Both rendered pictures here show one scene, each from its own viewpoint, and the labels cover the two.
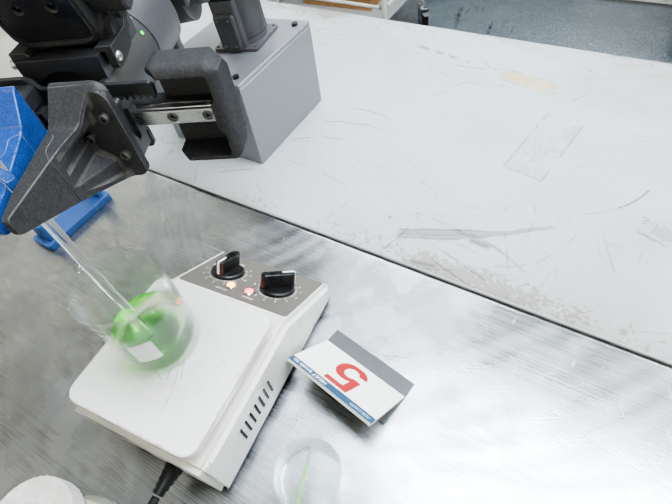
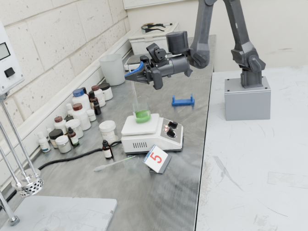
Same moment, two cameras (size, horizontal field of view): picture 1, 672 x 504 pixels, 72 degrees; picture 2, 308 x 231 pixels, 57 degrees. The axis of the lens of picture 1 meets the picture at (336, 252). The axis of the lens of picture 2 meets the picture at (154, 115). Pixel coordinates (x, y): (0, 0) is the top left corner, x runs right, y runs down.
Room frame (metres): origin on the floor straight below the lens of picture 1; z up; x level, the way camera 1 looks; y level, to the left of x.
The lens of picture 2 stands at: (-0.07, -0.68, 1.47)
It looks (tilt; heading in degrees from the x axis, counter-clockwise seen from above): 28 degrees down; 70
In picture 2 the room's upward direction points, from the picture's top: 11 degrees counter-clockwise
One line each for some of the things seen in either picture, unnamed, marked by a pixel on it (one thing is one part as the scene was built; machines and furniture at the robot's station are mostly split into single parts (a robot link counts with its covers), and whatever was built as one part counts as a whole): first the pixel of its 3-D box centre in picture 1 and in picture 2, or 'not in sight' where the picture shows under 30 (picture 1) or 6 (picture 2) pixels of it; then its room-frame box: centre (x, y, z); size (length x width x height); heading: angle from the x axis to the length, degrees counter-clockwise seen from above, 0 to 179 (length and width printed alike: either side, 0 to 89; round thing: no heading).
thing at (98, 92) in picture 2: not in sight; (97, 96); (0.13, 0.59, 0.95); 0.06 x 0.06 x 0.10
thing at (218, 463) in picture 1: (210, 353); (150, 134); (0.20, 0.13, 0.94); 0.22 x 0.13 x 0.08; 147
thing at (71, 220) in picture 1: (68, 210); (182, 99); (0.45, 0.32, 0.92); 0.10 x 0.03 x 0.04; 142
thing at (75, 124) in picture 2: not in sight; (74, 129); (-0.03, 0.38, 0.93); 0.06 x 0.06 x 0.07
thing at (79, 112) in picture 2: not in sight; (80, 116); (0.01, 0.43, 0.95); 0.06 x 0.06 x 0.11
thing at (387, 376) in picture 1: (351, 372); (157, 158); (0.17, 0.01, 0.92); 0.09 x 0.06 x 0.04; 41
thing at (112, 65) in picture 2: not in sight; (112, 69); (0.30, 0.84, 0.97); 0.18 x 0.13 x 0.15; 87
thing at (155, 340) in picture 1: (140, 313); (141, 110); (0.19, 0.15, 1.03); 0.07 x 0.06 x 0.08; 49
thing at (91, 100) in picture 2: not in sight; (94, 101); (0.10, 0.55, 0.95); 0.04 x 0.04 x 0.10
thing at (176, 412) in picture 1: (174, 357); (140, 123); (0.18, 0.14, 0.98); 0.12 x 0.12 x 0.01; 57
